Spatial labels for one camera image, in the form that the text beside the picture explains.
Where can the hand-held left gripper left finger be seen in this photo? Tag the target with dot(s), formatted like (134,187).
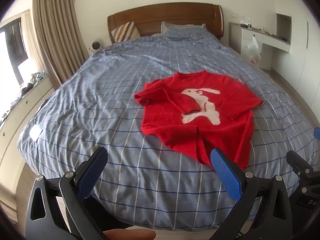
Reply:
(93,172)

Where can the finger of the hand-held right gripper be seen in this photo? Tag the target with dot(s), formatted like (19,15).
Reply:
(317,133)

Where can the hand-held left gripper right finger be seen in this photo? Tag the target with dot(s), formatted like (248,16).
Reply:
(226,173)

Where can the red sweater with white rabbit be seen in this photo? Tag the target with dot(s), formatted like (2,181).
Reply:
(170,125)

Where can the blue checked blanket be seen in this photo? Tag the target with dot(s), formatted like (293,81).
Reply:
(100,105)

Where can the white blanket label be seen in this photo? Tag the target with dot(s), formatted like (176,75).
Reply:
(35,132)

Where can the white window-side cabinet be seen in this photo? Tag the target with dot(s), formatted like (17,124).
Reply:
(22,112)

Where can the white built-in desk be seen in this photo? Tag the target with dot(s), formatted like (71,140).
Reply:
(275,42)

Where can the white plastic bag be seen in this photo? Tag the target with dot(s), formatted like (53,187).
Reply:
(253,51)

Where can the striped pillow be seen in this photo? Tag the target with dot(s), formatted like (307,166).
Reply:
(125,31)

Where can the beige curtain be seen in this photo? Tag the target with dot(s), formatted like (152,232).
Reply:
(55,30)

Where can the window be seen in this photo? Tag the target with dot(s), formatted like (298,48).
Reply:
(15,45)

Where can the grey pillow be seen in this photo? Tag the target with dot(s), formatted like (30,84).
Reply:
(175,26)

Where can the wooden bed headboard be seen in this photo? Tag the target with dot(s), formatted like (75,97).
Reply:
(162,15)

